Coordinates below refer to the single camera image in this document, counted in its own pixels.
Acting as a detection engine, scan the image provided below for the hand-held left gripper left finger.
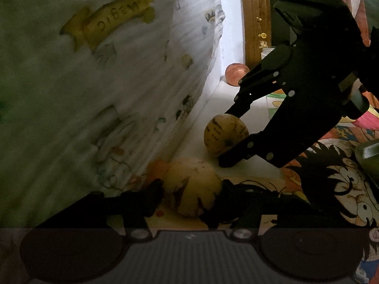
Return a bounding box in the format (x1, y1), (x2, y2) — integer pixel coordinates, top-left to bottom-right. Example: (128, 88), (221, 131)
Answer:
(38, 179), (165, 234)

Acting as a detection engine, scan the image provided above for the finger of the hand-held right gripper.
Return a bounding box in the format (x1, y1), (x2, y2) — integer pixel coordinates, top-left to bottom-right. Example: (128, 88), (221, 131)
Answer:
(218, 132), (285, 168)
(224, 46), (293, 119)

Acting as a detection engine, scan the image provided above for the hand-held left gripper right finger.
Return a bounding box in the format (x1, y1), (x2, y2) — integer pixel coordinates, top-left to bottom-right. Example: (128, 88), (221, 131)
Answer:
(221, 179), (356, 235)

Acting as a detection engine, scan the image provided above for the yellow striped melon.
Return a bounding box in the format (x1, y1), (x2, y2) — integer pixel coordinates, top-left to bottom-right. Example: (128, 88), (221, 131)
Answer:
(204, 114), (249, 157)
(162, 157), (223, 217)

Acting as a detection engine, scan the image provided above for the metal tray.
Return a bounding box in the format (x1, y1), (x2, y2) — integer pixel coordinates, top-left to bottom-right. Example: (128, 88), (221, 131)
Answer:
(355, 140), (379, 181)

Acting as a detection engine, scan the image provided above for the red apple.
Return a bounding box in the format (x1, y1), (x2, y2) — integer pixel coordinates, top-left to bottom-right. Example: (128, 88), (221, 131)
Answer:
(225, 63), (250, 87)

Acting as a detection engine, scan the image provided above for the yellow flower twig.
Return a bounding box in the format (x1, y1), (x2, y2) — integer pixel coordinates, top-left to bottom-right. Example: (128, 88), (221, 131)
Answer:
(256, 16), (268, 49)

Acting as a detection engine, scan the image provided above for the orange cloth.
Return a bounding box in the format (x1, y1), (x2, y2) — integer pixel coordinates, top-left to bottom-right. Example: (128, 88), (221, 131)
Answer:
(318, 0), (372, 48)

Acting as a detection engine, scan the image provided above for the cartoon printed mat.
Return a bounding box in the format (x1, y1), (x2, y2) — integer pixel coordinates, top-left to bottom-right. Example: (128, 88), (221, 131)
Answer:
(142, 92), (379, 279)

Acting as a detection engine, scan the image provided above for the white printed blanket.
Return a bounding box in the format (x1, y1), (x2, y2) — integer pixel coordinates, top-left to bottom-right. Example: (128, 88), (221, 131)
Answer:
(0, 0), (226, 228)

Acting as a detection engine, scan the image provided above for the wooden post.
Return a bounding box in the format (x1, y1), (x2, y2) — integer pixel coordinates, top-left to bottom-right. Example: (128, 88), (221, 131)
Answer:
(239, 0), (271, 66)

